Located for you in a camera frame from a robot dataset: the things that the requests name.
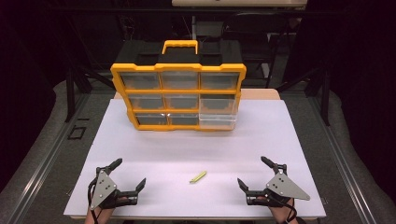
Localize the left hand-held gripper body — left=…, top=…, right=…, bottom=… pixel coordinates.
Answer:
left=88, top=166, right=139, bottom=211

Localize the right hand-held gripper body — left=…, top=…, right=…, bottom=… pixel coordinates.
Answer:
left=245, top=163, right=312, bottom=209

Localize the small yellow-green stick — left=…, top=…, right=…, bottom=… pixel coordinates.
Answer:
left=189, top=170, right=208, bottom=185

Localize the clear plastic drawer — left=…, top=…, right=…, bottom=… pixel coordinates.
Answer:
left=198, top=112, right=238, bottom=131

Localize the person's right hand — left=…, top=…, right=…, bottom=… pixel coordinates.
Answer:
left=263, top=195, right=299, bottom=224

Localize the person's left hand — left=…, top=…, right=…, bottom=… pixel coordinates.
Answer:
left=84, top=196, right=129, bottom=224

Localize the white board mat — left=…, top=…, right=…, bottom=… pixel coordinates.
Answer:
left=64, top=98, right=327, bottom=218

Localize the black metal stand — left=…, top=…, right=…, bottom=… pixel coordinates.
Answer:
left=64, top=65, right=117, bottom=124
left=275, top=65, right=332, bottom=127

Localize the grid of clear drawers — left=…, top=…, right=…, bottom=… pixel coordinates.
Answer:
left=120, top=71, right=241, bottom=127

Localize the yellow and black drawer organizer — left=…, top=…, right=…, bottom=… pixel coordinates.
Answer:
left=110, top=39, right=248, bottom=132

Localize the black chair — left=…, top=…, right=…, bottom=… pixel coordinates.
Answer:
left=222, top=12, right=282, bottom=79

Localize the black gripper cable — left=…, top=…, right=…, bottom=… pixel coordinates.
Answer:
left=87, top=177, right=100, bottom=224
left=274, top=195, right=299, bottom=224

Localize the black square floor frame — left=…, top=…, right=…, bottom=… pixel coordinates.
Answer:
left=67, top=125, right=88, bottom=141

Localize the grey metal floor rail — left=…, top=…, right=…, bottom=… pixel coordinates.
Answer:
left=307, top=92, right=385, bottom=224
left=8, top=92, right=92, bottom=224

